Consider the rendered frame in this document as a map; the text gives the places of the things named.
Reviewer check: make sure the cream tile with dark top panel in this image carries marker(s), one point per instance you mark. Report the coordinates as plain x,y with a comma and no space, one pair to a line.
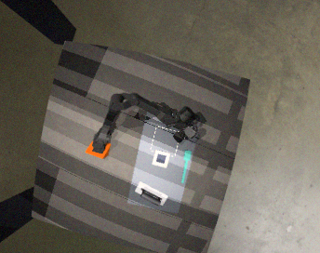
160,158

